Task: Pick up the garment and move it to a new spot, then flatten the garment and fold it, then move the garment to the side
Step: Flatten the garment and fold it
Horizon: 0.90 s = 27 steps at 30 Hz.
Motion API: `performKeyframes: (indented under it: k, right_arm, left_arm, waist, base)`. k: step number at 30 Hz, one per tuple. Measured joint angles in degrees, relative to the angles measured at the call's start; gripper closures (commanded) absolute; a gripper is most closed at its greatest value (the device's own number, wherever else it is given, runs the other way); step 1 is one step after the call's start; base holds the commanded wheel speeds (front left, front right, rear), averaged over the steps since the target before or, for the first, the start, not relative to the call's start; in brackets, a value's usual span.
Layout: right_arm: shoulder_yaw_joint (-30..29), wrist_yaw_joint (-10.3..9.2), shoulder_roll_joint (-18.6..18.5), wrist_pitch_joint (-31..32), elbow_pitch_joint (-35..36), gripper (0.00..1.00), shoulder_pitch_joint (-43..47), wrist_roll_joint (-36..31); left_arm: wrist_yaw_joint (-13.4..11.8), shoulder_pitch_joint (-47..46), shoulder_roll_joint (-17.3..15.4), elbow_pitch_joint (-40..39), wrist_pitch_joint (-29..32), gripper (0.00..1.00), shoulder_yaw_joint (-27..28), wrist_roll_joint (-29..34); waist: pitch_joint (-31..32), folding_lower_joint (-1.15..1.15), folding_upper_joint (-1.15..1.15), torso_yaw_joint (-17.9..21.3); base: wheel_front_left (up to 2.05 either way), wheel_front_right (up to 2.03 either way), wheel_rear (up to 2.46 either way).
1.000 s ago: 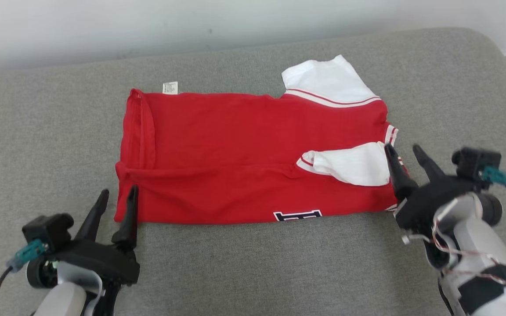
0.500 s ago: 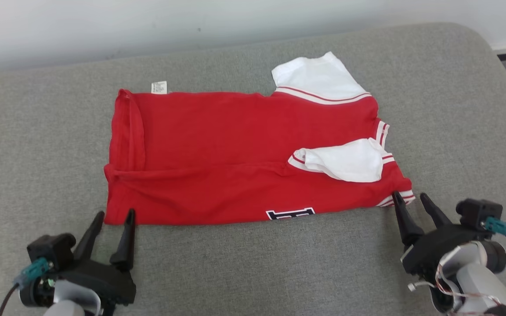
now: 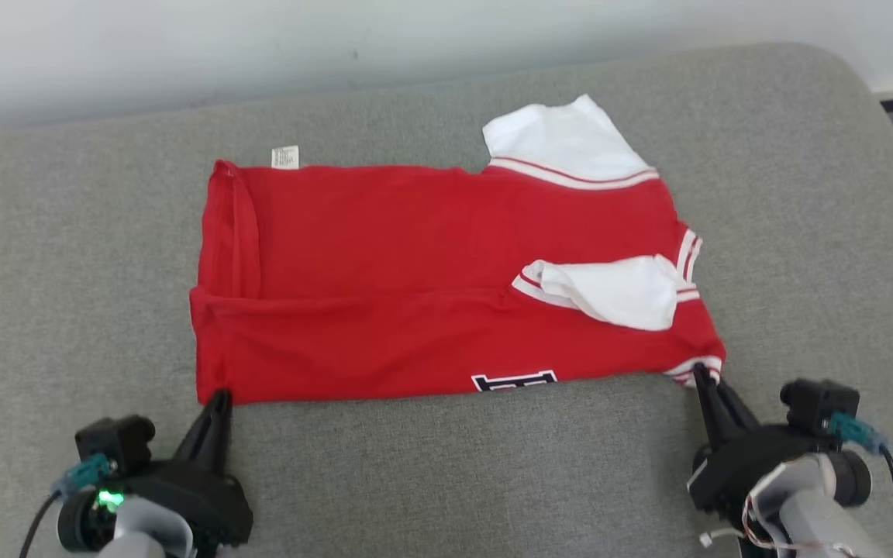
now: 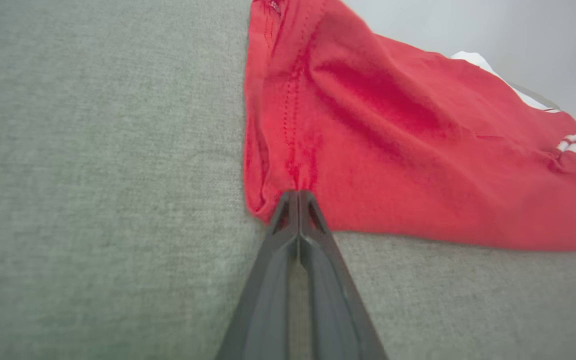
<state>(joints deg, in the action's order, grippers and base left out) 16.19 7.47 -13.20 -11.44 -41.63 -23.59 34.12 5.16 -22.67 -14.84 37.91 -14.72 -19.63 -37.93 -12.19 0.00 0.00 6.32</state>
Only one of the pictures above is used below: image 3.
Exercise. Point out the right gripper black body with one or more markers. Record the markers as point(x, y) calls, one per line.
point(733, 473)

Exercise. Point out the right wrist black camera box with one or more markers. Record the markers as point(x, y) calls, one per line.
point(815, 403)

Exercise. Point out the red jersey with black lettering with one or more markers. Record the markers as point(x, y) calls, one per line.
point(384, 310)

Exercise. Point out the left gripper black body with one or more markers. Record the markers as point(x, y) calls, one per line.
point(206, 504)

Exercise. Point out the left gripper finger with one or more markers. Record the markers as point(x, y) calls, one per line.
point(218, 442)
point(194, 449)

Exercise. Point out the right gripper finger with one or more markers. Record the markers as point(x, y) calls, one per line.
point(743, 415)
point(714, 418)

